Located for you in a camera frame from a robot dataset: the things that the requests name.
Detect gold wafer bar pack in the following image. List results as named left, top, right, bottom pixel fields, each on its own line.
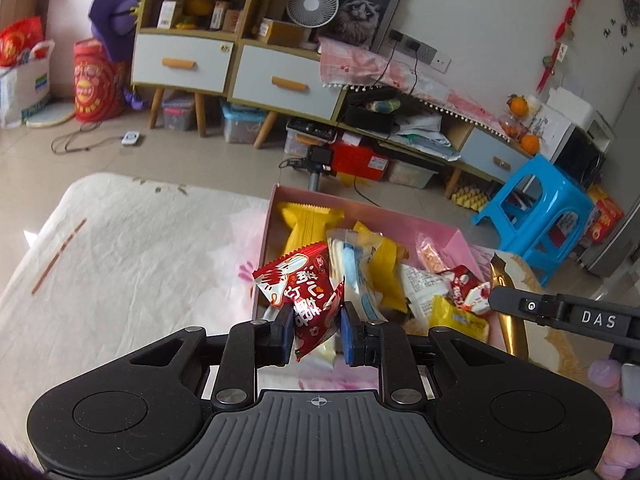
left=489, top=254, right=529, bottom=361

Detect yellow printed snack pack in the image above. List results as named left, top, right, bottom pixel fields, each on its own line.
left=428, top=295, right=490, bottom=342

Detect white snack packet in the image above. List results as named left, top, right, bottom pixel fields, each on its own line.
left=400, top=264, right=449, bottom=330

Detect pink rice cracker pack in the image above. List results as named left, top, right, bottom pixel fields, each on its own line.
left=416, top=233, right=450, bottom=274

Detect yellow snack bag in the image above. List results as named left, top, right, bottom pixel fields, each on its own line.
left=278, top=202, right=345, bottom=255
left=354, top=221, right=408, bottom=314

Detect white blue snack pack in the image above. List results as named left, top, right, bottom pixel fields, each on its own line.
left=328, top=229, right=386, bottom=321

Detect red white candy bag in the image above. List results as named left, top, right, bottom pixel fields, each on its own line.
left=442, top=266, right=492, bottom=316

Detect pink gloved right hand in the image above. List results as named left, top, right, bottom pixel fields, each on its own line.
left=588, top=360, right=640, bottom=480

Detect blue plastic stool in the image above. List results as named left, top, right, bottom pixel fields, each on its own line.
left=472, top=155, right=594, bottom=286

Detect pink cardboard box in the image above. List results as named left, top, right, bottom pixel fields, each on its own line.
left=252, top=183, right=507, bottom=391

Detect grey refrigerator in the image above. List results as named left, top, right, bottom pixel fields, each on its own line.
left=580, top=78, right=639, bottom=278

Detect black microwave oven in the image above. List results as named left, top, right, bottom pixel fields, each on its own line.
left=554, top=127, right=605, bottom=190

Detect floral tablecloth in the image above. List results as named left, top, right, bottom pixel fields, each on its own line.
left=0, top=171, right=606, bottom=461

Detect red storage box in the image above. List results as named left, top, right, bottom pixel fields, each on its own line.
left=330, top=141, right=388, bottom=181

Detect low wooden tv shelf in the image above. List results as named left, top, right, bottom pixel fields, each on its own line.
left=335, top=87, right=532, bottom=197

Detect pink cloth on shelf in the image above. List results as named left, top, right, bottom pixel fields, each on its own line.
left=319, top=37, right=509, bottom=141

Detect red cylindrical gift box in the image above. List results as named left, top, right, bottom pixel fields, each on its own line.
left=73, top=38, right=129, bottom=124

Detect wooden cabinet white drawers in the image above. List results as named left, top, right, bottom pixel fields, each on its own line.
left=131, top=0, right=342, bottom=141

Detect white desk fan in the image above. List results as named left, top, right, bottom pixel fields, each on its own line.
left=285, top=0, right=340, bottom=42

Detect white paper shopping bag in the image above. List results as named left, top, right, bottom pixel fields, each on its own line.
left=1, top=16, right=55, bottom=129

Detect purple plush toy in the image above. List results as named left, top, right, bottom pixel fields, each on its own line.
left=88, top=0, right=141, bottom=103

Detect framed cat picture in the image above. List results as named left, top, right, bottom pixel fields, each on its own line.
left=319, top=0, right=400, bottom=53

